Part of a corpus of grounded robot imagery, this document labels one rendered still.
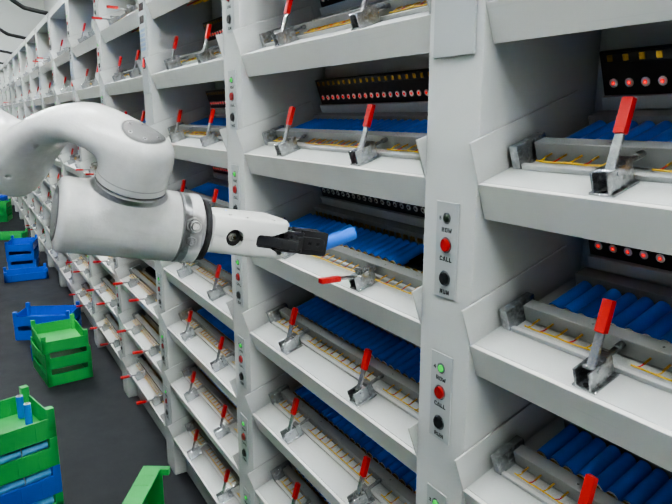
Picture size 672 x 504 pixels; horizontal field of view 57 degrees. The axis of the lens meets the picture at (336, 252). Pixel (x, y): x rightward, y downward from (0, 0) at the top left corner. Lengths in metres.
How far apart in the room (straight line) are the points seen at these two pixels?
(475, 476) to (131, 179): 0.57
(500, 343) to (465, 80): 0.31
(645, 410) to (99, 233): 0.57
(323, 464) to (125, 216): 0.74
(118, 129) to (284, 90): 0.73
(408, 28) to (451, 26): 0.09
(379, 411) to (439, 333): 0.25
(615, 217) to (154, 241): 0.48
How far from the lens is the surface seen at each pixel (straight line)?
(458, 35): 0.77
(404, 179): 0.85
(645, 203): 0.61
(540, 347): 0.76
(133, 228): 0.71
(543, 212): 0.69
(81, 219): 0.70
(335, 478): 1.24
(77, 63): 3.38
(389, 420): 1.01
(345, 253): 1.08
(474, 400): 0.83
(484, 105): 0.74
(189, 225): 0.73
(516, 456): 0.88
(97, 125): 0.70
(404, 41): 0.87
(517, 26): 0.72
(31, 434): 1.80
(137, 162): 0.67
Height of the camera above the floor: 1.21
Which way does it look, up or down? 12 degrees down
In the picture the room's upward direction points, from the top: straight up
